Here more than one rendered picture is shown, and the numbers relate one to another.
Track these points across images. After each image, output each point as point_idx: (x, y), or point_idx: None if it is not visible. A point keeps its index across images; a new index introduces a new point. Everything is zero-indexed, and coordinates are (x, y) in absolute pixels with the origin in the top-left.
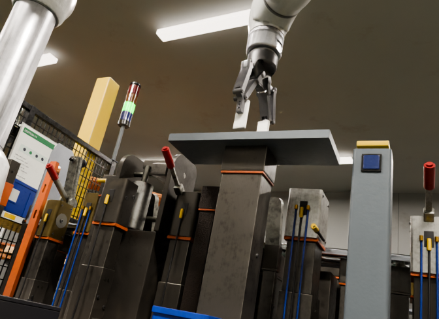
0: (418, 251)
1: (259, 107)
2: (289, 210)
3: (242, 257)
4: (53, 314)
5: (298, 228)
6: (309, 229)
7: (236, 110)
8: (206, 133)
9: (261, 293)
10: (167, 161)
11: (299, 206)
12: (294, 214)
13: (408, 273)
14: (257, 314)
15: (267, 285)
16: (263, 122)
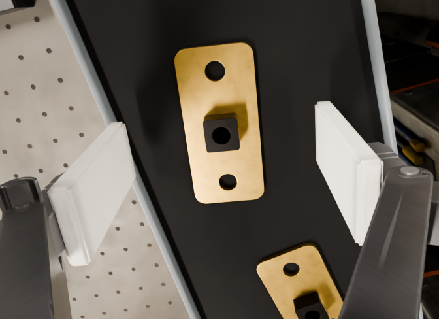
0: (422, 312)
1: (364, 244)
2: (415, 122)
3: None
4: (10, 10)
5: (400, 134)
6: (404, 160)
7: (59, 176)
8: (52, 2)
9: None
10: None
11: (426, 153)
12: (407, 136)
13: None
14: None
15: (424, 5)
16: (353, 202)
